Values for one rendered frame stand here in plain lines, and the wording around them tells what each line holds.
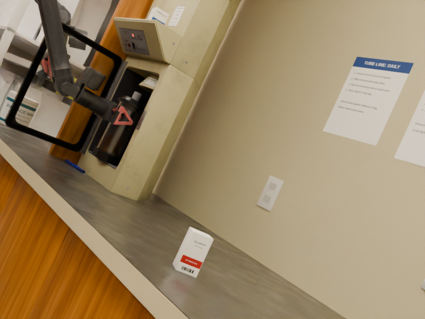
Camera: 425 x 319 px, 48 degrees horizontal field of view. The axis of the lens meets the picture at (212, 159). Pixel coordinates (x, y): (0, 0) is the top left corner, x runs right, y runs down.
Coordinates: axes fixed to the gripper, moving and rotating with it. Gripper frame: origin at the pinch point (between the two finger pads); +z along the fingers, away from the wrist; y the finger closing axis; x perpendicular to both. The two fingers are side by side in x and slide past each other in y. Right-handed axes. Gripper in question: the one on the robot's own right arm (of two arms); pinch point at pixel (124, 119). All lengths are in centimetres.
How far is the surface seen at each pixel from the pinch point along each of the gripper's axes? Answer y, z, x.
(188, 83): -14.0, 7.5, -21.2
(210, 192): -10.6, 42.8, 9.1
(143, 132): -14.0, 0.9, 1.3
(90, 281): -68, -26, 36
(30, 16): 126, -13, -30
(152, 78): -1.8, 1.1, -17.9
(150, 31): -9.4, -11.7, -29.1
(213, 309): -97, -20, 25
